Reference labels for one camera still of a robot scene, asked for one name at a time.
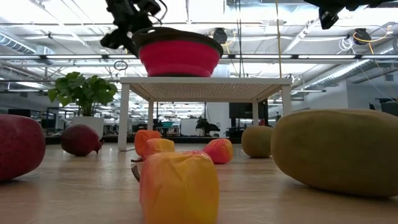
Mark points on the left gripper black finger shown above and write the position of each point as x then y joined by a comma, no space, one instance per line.
134,48

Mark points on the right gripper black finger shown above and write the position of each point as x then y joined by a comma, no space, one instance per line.
315,2

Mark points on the red collapsible bowl grey rim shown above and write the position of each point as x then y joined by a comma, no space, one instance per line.
178,57

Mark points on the small orange toy fruit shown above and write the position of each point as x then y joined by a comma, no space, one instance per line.
144,138

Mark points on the small yellow orange toy pepper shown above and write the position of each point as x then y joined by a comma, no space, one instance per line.
178,186
160,145

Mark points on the dark red toy pomegranate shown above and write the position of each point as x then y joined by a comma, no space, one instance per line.
79,140
18,146

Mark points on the small red orange toy pepper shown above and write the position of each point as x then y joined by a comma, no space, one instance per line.
219,151

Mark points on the brown green toy kiwi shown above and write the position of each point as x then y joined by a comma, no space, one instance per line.
335,152
256,141

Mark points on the black background robot arm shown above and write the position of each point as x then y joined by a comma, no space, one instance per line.
206,126

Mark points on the green potted plant white pot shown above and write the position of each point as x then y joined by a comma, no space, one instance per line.
84,90

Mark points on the white perforated metal shelf riser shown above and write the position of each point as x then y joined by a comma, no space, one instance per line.
202,80

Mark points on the teal background bin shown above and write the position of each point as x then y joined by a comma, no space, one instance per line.
167,124

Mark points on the white background board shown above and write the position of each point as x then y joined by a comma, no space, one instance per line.
189,127

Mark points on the black background monitor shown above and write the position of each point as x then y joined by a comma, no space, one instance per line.
241,110
18,113

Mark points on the grey ceiling duct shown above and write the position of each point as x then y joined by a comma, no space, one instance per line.
342,73
15,43

